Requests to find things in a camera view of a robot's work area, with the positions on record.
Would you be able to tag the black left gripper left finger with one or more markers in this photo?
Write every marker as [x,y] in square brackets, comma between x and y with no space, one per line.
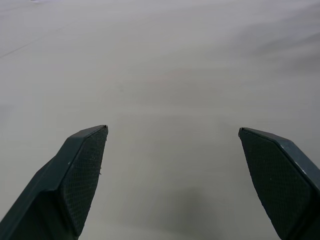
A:
[62,190]

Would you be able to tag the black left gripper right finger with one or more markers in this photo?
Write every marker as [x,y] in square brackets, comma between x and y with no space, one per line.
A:
[282,185]

